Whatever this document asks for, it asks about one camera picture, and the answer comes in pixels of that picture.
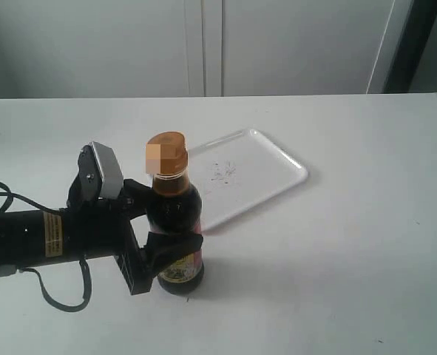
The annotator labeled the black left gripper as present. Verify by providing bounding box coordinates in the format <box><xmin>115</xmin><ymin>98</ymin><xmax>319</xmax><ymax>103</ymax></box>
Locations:
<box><xmin>61</xmin><ymin>179</ymin><xmax>203</xmax><ymax>295</ymax></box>

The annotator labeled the dark soy sauce bottle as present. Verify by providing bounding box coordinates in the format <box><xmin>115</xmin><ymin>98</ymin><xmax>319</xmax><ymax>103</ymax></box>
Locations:
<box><xmin>146</xmin><ymin>132</ymin><xmax>205</xmax><ymax>295</ymax></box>

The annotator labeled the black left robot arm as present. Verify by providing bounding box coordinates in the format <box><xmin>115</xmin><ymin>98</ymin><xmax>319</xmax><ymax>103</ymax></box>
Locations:
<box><xmin>0</xmin><ymin>179</ymin><xmax>203</xmax><ymax>295</ymax></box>

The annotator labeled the white rectangular plastic tray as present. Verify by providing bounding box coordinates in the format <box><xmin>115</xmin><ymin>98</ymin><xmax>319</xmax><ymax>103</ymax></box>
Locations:
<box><xmin>188</xmin><ymin>128</ymin><xmax>308</xmax><ymax>232</ymax></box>

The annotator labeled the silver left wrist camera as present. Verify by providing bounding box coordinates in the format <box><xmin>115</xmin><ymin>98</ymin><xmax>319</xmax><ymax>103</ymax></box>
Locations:
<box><xmin>67</xmin><ymin>141</ymin><xmax>123</xmax><ymax>209</ymax></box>

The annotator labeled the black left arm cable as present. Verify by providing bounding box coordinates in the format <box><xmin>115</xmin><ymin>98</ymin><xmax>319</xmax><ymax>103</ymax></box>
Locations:
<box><xmin>0</xmin><ymin>179</ymin><xmax>93</xmax><ymax>313</ymax></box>

